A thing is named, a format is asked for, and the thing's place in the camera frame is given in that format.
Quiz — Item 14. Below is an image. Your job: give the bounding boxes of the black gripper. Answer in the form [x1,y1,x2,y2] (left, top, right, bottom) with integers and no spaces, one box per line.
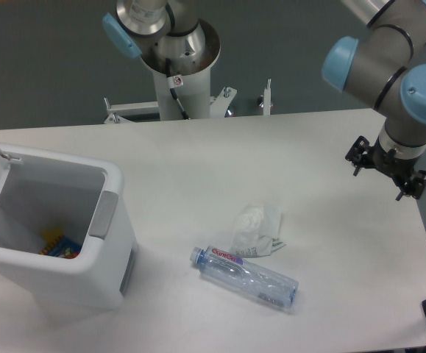
[345,136,426,201]

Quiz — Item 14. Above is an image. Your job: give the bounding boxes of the white plastic wrapper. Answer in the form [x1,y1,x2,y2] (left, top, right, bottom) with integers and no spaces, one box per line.
[230,203,286,258]

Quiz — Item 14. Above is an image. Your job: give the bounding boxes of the clear plastic water bottle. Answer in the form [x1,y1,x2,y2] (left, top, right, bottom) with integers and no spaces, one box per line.
[190,246,299,310]

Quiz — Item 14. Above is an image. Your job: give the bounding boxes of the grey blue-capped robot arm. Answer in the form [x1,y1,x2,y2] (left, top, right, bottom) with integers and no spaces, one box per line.
[102,1,426,199]

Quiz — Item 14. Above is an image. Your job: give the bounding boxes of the white open trash can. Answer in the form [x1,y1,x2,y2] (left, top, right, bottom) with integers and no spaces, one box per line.
[0,145,138,309]

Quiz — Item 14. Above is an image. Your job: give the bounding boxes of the colourful snack packet in bin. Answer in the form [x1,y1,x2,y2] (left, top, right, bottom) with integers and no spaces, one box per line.
[39,227,82,260]

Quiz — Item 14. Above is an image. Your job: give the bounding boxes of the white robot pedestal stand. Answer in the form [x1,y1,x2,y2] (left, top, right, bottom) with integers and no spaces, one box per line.
[103,14,237,124]

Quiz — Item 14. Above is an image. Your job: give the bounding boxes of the black cable on pedestal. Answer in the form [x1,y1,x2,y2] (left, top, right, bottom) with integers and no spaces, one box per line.
[164,57,192,121]

